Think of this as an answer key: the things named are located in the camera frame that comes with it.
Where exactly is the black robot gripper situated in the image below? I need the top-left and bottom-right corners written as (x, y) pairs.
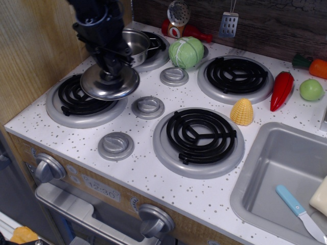
top-left (68, 1), bottom-right (132, 76)

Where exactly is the steel pot lid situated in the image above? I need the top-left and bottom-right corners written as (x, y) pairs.
top-left (80, 64), bottom-right (140, 101)

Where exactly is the small steel pot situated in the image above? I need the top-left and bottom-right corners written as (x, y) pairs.
top-left (122, 28), bottom-right (161, 67)

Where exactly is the front left black burner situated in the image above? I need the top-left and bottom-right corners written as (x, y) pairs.
top-left (45, 74), bottom-right (128, 129)

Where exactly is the black burner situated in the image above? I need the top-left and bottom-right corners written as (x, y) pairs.
top-left (153, 108), bottom-right (245, 179)
top-left (197, 56), bottom-right (274, 105)
top-left (45, 74), bottom-right (128, 129)

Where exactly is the silver knob middle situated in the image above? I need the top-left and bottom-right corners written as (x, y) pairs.
top-left (131, 96), bottom-right (165, 119)

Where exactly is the silver knob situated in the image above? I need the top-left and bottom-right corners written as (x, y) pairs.
top-left (159, 67), bottom-right (189, 87)
top-left (98, 132), bottom-right (134, 161)
top-left (131, 96), bottom-right (165, 119)

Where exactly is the silver knob back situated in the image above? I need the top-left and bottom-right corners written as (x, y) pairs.
top-left (159, 67), bottom-right (189, 87)

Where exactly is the red toy ketchup bottle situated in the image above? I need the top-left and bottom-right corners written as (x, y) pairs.
top-left (161, 19), bottom-right (213, 43)

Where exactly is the green toy cabbage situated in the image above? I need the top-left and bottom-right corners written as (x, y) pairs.
top-left (169, 37), bottom-right (204, 69)

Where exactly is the silver knob front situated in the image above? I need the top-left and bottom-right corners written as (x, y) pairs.
top-left (98, 132), bottom-right (134, 161)

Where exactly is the hanging steel skimmer spoon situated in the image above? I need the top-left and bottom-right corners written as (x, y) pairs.
top-left (167, 0), bottom-right (191, 27)

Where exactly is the front right black burner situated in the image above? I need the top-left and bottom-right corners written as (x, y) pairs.
top-left (153, 108), bottom-right (245, 179)

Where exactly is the back right black burner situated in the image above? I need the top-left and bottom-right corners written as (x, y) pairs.
top-left (197, 56), bottom-right (274, 105)

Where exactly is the left oven dial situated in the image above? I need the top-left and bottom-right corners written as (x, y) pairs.
top-left (35, 153), bottom-right (66, 183)

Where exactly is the oven dial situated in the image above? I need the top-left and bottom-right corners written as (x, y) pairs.
top-left (35, 153), bottom-right (66, 183)
top-left (138, 204), bottom-right (175, 238)

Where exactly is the hanging steel spatula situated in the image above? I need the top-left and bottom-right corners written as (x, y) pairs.
top-left (218, 1), bottom-right (239, 38)

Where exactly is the yellow toy corn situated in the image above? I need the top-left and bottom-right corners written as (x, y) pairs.
top-left (229, 98), bottom-right (253, 126)

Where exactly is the right oven dial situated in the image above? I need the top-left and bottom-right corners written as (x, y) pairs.
top-left (138, 204), bottom-right (175, 238)

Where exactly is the red toy pepper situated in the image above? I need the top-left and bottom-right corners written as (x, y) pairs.
top-left (270, 71), bottom-right (294, 112)

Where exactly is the orange object lower left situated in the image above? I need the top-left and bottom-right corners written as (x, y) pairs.
top-left (10, 227), bottom-right (39, 244)

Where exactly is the grey sink basin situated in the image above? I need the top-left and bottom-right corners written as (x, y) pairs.
top-left (230, 122), bottom-right (326, 244)

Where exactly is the green toy apple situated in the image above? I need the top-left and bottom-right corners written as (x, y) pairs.
top-left (299, 79), bottom-right (325, 101)

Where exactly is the orange toy carrot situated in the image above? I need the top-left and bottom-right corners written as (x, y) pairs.
top-left (292, 53), bottom-right (327, 79)

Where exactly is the cream toy block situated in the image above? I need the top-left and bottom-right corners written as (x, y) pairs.
top-left (309, 177), bottom-right (327, 216)

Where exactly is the silver oven door handle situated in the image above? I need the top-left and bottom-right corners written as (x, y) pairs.
top-left (35, 183), bottom-right (161, 244)

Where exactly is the blue handled toy knife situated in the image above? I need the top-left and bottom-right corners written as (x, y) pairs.
top-left (275, 185), bottom-right (326, 244)

